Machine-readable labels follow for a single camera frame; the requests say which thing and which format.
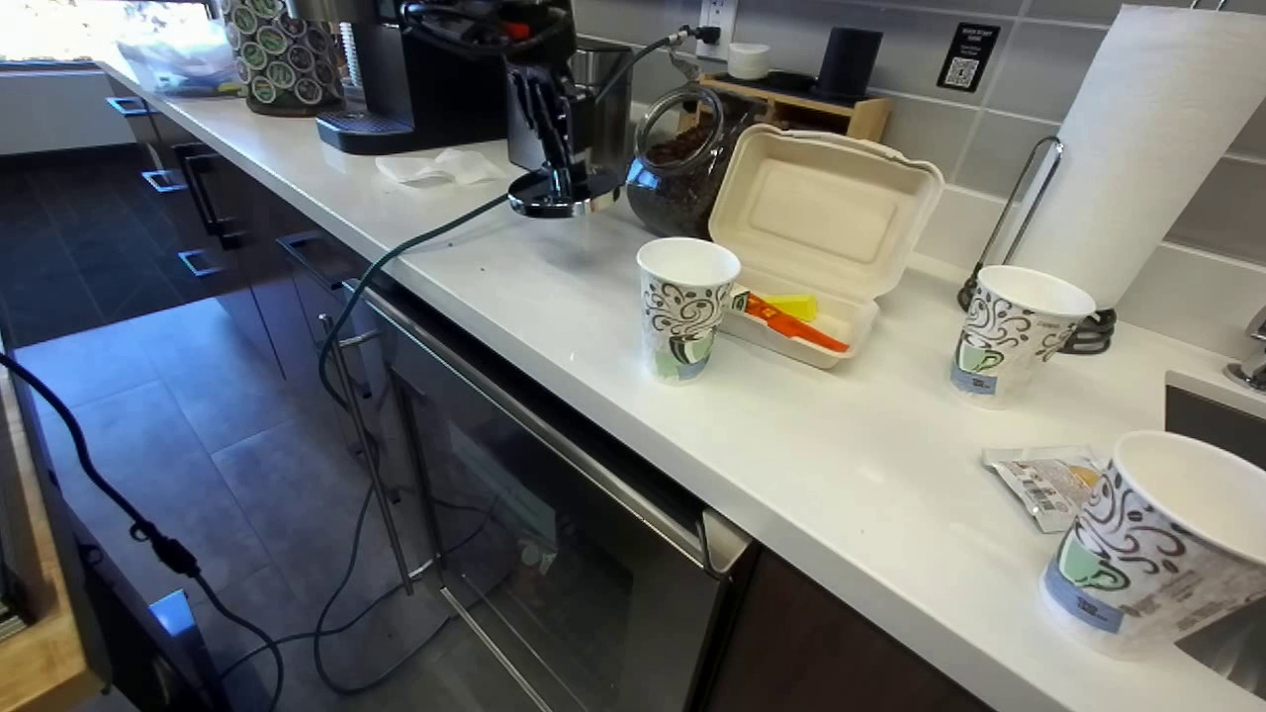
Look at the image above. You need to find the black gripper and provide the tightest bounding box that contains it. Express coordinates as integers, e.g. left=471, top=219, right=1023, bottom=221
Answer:
left=504, top=10, right=592, bottom=198

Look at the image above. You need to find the round silver chrome lid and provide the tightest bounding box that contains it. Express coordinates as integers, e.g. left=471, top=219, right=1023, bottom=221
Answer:
left=504, top=169, right=592, bottom=221

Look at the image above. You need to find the stainless steel canister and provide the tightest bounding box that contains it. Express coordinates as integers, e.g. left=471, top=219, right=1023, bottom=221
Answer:
left=574, top=37, right=642, bottom=184

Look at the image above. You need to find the glass jar of coffee beans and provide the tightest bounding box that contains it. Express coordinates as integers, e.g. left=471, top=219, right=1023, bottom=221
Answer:
left=621, top=88, right=743, bottom=243

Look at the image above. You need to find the white paper napkin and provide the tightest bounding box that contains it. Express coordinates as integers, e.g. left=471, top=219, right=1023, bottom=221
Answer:
left=372, top=142, right=513, bottom=192

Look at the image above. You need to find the black coffee machine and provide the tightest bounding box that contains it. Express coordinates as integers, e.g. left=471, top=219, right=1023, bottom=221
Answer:
left=311, top=0, right=534, bottom=159

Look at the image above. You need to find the patterned paper cup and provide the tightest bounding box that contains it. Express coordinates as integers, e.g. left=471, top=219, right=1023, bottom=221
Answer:
left=951, top=263, right=1101, bottom=400
left=1042, top=426, right=1266, bottom=654
left=634, top=233, right=748, bottom=385

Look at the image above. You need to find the wooden shelf rack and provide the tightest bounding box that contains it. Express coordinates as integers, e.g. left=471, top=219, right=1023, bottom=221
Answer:
left=692, top=72, right=898, bottom=147

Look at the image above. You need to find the beige clamshell takeout box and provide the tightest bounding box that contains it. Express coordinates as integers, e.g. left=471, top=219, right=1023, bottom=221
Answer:
left=706, top=123, right=951, bottom=375

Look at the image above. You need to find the yellow packet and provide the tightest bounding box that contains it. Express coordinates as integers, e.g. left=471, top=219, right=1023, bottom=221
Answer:
left=769, top=288, right=823, bottom=330

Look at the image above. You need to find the orange plastic utensil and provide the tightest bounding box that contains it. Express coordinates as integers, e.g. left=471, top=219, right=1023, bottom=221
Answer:
left=736, top=288, right=856, bottom=360

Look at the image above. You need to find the coffee pod carousel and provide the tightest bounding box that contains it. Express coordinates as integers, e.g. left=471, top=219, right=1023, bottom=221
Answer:
left=218, top=0, right=348, bottom=123

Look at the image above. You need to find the small black box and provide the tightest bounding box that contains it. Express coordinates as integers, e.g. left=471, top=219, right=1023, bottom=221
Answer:
left=814, top=23, right=886, bottom=109

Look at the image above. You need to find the dark drawer cabinet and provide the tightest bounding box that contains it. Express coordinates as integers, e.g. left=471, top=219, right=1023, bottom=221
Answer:
left=100, top=88, right=398, bottom=440

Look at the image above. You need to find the black glass-front undercounter appliance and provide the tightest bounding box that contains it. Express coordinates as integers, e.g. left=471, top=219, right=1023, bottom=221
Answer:
left=357, top=279, right=760, bottom=712

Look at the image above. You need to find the clear plastic bag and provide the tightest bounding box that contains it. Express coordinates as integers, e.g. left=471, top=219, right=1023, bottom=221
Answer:
left=115, top=0, right=251, bottom=101

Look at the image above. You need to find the white paper towel roll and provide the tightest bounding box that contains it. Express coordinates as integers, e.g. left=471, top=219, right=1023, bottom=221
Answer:
left=1006, top=0, right=1266, bottom=318

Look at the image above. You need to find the light wooden furniture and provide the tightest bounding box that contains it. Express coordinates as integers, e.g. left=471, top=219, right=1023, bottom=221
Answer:
left=0, top=371, right=104, bottom=712

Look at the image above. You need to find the thin grey cable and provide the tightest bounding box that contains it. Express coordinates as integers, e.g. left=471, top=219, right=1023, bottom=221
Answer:
left=583, top=23, right=702, bottom=117

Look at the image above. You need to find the thin blue cable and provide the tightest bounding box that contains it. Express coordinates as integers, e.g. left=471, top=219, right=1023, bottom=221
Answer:
left=307, top=192, right=521, bottom=699

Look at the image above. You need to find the wall power outlet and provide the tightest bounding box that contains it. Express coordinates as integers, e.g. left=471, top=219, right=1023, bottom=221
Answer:
left=935, top=22, right=1006, bottom=101

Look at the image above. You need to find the thick black floor cable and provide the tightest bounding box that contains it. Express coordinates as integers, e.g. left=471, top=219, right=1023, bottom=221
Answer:
left=0, top=351, right=288, bottom=712

